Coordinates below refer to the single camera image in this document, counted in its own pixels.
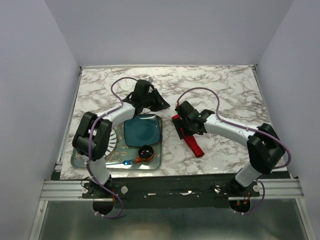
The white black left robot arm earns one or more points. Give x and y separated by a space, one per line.
93 133

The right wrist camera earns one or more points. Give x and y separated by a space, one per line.
185 108

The red cloth napkin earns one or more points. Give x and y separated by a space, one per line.
191 142

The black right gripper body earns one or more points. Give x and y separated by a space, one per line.
188 130

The aluminium frame rail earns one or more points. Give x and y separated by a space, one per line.
274 189

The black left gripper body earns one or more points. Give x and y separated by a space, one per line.
147 101

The brown ceramic cup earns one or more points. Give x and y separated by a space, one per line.
145 154

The black mounting base plate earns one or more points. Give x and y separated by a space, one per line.
168 192

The glass rectangular tray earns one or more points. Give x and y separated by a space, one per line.
123 152

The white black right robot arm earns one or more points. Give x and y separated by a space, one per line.
263 145

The blue handled utensil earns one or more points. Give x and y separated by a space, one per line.
128 162

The teal square plate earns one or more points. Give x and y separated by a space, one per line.
142 130

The white blue striped plate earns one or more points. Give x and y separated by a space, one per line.
111 143

